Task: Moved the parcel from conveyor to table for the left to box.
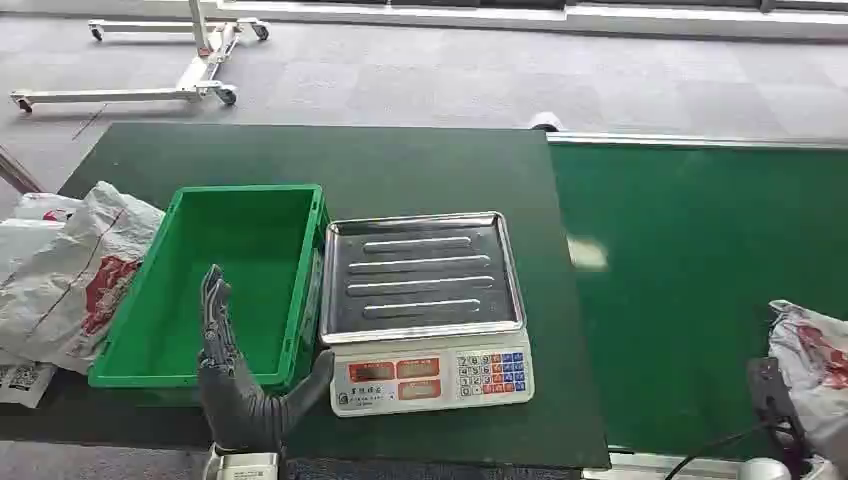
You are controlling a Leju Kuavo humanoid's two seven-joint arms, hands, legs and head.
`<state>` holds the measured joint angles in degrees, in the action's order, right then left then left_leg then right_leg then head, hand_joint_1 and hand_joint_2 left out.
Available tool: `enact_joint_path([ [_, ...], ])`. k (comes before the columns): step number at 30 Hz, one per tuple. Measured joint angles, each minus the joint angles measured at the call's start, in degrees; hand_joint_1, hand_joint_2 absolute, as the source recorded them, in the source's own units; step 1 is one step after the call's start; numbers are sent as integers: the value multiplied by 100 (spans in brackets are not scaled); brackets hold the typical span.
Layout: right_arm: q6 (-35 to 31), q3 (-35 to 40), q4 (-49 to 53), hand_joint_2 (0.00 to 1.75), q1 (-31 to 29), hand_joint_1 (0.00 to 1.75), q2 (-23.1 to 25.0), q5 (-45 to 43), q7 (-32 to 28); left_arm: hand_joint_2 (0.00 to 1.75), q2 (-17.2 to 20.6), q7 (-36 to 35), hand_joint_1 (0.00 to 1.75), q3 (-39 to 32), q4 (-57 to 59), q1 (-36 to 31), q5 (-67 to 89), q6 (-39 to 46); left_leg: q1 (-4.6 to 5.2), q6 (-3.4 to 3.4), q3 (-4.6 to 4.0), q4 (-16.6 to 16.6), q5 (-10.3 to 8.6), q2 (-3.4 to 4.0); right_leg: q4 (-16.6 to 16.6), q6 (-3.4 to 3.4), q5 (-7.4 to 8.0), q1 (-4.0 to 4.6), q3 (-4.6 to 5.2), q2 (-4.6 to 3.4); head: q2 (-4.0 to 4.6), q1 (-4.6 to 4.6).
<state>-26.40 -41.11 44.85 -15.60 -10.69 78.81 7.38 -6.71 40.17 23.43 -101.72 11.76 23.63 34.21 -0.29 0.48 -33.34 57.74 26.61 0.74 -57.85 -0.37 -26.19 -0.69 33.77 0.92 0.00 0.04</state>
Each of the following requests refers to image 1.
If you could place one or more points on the dark right robot hand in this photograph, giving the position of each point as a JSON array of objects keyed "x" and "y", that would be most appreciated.
[{"x": 768, "y": 394}]

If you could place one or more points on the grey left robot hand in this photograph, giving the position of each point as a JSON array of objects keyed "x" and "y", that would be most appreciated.
[{"x": 240, "y": 404}]

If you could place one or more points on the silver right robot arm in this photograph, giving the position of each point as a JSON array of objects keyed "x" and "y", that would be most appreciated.
[{"x": 765, "y": 470}]

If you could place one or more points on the white crumpled red-print parcel bag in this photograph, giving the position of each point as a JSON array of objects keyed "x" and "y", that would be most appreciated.
[{"x": 818, "y": 371}]

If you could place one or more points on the green conveyor belt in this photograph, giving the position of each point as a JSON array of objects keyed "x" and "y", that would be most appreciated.
[{"x": 696, "y": 298}]

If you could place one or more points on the green plastic crate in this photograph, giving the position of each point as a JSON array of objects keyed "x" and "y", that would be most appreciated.
[{"x": 232, "y": 278}]

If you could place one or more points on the white electronic weighing scale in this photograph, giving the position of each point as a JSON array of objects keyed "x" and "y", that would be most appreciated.
[{"x": 424, "y": 311}]

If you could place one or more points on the large white red-print parcel bag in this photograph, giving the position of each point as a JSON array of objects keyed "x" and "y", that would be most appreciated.
[{"x": 63, "y": 285}]

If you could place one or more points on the white parcel with barcode label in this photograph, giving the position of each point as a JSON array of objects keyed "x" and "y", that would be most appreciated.
[{"x": 23, "y": 381}]

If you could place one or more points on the small white parcel bag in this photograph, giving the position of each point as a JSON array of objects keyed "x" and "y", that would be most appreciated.
[{"x": 46, "y": 206}]

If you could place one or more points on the brown slanted bar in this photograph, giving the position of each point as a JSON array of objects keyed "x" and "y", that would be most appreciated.
[{"x": 16, "y": 173}]

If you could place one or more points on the white wheeled stand base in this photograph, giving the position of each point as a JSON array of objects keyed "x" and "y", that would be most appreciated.
[{"x": 199, "y": 73}]

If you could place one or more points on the white caster foot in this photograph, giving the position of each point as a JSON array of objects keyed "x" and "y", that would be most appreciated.
[{"x": 546, "y": 122}]

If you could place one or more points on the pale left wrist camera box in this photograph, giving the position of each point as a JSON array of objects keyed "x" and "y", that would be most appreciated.
[{"x": 245, "y": 467}]

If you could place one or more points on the silver conveyor frame rail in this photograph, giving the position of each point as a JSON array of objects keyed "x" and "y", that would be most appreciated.
[
  {"x": 636, "y": 466},
  {"x": 696, "y": 140}
]

